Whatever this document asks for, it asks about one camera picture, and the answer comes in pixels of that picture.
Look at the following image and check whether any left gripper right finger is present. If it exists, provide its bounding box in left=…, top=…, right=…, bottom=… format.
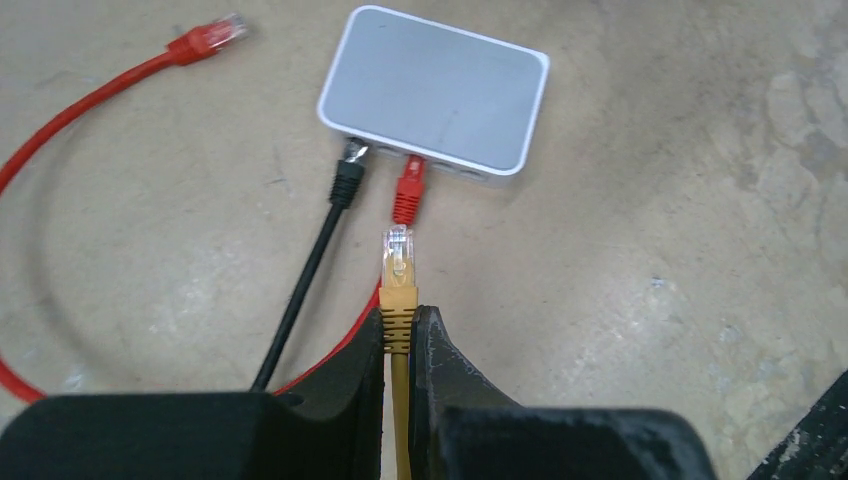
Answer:
left=409, top=306, right=716, bottom=479

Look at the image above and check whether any red ethernet cable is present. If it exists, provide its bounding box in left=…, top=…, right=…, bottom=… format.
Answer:
left=0, top=13, right=427, bottom=405

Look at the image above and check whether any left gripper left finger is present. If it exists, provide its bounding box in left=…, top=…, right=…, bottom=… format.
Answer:
left=1, top=311, right=383, bottom=479

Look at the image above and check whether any black mounting base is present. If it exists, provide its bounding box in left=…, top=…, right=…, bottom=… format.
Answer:
left=749, top=372, right=847, bottom=480

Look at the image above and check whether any black ethernet cable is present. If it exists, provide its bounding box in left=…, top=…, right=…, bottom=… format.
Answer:
left=250, top=136, right=370, bottom=393

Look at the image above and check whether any yellow ethernet cable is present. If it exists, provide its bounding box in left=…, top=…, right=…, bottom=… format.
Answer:
left=378, top=223, right=420, bottom=480

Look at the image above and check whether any white network switch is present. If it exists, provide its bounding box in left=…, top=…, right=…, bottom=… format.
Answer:
left=316, top=5, right=550, bottom=186

